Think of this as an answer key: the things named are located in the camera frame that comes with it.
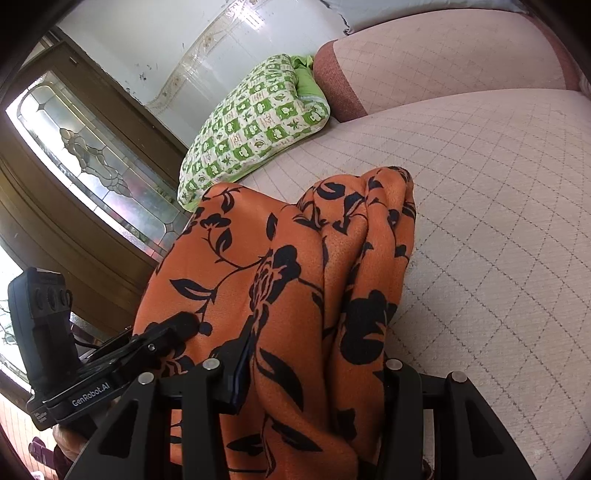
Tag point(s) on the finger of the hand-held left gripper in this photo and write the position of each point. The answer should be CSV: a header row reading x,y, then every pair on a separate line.
x,y
171,334

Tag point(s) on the wooden door with glass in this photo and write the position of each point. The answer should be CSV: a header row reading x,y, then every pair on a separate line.
x,y
83,184

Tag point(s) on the grey cloth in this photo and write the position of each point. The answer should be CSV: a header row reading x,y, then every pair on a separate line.
x,y
415,11

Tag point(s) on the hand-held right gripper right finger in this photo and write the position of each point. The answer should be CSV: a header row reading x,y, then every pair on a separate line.
x,y
402,397

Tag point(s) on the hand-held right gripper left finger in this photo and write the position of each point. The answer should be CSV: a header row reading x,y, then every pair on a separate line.
x,y
244,369

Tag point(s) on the orange floral garment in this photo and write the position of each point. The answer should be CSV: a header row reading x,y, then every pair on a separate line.
x,y
286,286

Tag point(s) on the green patterned pillow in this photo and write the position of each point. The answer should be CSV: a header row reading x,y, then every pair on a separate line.
x,y
249,129

